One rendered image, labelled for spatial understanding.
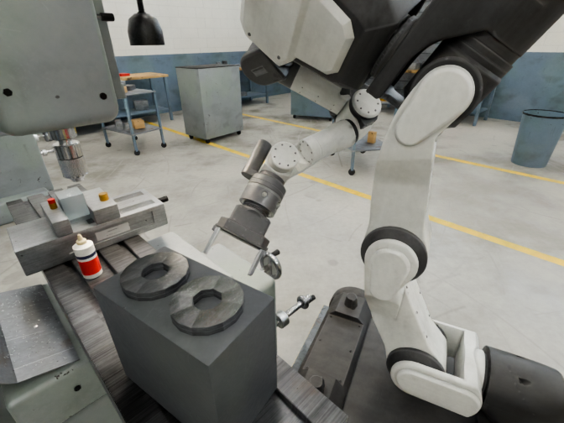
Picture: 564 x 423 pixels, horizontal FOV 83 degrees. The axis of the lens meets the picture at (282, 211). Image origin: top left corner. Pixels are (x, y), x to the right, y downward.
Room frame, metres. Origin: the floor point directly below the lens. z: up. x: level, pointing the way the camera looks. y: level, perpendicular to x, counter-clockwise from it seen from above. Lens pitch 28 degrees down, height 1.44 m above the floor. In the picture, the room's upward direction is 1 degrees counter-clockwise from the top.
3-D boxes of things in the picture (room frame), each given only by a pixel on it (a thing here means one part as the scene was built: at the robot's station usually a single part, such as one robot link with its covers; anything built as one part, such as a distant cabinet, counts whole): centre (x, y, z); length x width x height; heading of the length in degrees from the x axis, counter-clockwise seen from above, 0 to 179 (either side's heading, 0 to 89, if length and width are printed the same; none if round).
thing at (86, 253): (0.60, 0.44, 1.02); 0.04 x 0.04 x 0.11
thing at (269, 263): (0.98, 0.07, 0.67); 0.16 x 0.12 x 0.12; 135
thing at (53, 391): (0.63, 0.43, 0.83); 0.50 x 0.35 x 0.12; 135
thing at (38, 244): (0.76, 0.52, 1.02); 0.35 x 0.15 x 0.11; 133
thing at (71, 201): (0.74, 0.54, 1.08); 0.06 x 0.05 x 0.06; 43
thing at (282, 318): (0.90, -0.05, 0.55); 0.22 x 0.06 x 0.06; 135
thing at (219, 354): (0.32, 0.13, 1.07); 0.22 x 0.12 x 0.20; 56
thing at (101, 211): (0.78, 0.50, 1.06); 0.15 x 0.06 x 0.04; 43
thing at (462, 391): (0.57, -0.41, 0.68); 0.21 x 0.20 x 0.13; 64
